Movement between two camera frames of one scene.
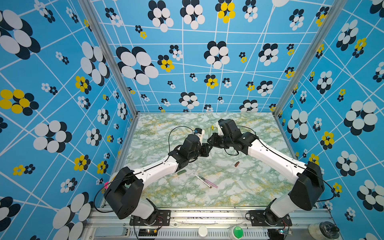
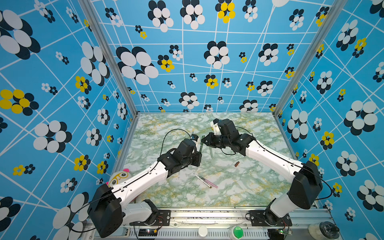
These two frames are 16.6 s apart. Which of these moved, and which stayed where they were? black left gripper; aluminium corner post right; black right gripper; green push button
Moved: black left gripper
Stayed: black right gripper; green push button; aluminium corner post right
